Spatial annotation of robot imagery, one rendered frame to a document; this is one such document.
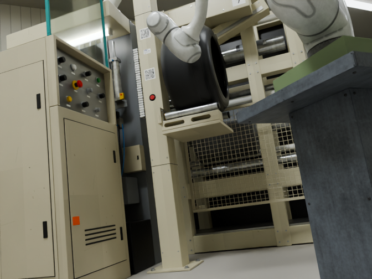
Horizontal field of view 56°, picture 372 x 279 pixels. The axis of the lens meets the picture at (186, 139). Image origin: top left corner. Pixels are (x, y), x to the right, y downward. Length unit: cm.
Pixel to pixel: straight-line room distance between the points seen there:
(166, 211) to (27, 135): 89
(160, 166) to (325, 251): 125
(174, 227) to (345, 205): 124
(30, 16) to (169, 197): 454
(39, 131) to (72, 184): 30
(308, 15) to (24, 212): 146
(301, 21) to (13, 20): 531
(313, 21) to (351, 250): 66
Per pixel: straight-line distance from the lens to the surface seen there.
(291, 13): 108
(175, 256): 215
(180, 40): 161
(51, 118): 178
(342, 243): 114
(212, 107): 203
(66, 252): 170
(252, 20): 273
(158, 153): 218
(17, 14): 613
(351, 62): 92
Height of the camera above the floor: 34
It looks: 11 degrees up
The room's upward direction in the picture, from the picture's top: 8 degrees counter-clockwise
